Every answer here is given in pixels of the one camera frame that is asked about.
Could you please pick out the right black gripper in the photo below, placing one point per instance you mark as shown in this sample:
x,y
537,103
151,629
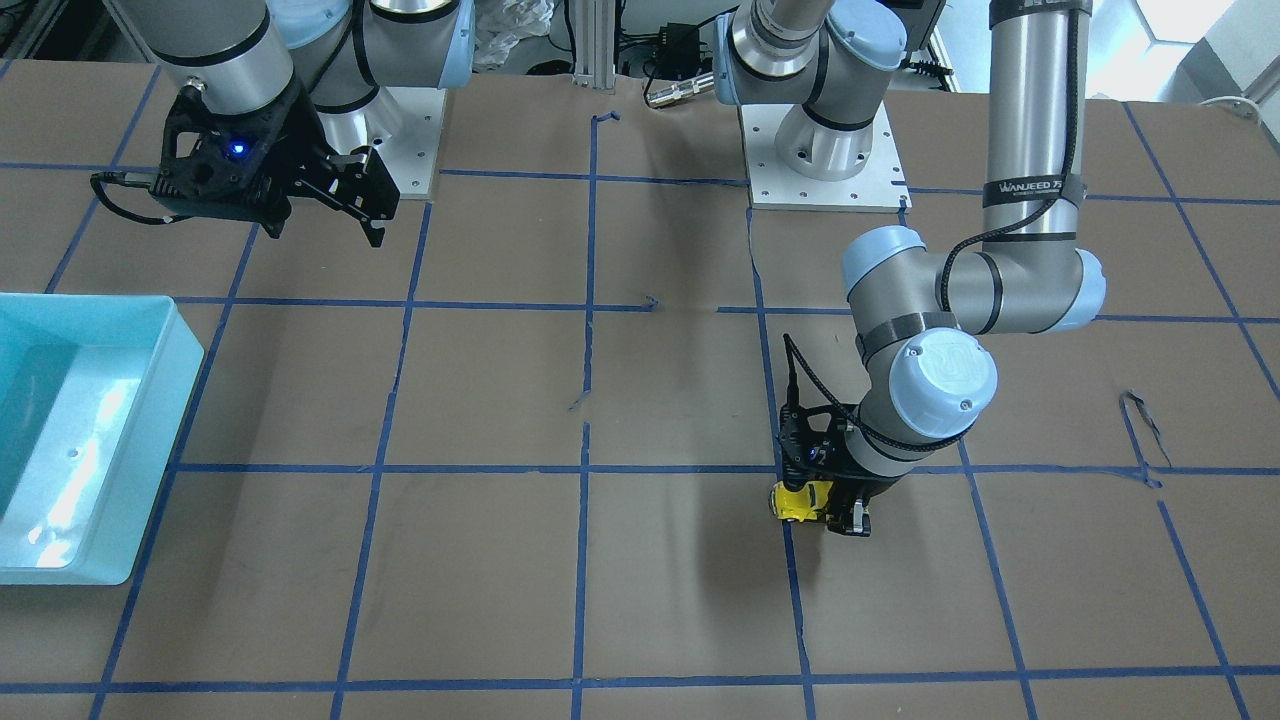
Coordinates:
x,y
302,142

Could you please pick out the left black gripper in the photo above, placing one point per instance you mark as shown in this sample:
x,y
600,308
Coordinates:
x,y
857,516

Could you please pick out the yellow beetle toy car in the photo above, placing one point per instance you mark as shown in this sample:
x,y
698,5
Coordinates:
x,y
808,503

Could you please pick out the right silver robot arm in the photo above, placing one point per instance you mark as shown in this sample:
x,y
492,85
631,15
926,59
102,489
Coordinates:
x,y
344,53

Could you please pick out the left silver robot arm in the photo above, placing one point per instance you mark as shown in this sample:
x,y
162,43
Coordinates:
x,y
919,314

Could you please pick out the light blue plastic bin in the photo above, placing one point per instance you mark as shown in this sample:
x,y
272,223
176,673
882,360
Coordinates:
x,y
93,391

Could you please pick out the silver cylindrical connector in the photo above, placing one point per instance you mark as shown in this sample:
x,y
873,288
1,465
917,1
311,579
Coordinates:
x,y
680,91

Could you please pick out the black power adapter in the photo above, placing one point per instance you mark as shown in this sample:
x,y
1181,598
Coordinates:
x,y
677,52

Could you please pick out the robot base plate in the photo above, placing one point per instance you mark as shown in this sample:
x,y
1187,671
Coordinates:
x,y
825,190
411,152

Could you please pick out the aluminium frame post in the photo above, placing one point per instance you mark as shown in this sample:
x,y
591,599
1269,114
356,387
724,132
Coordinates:
x,y
594,44

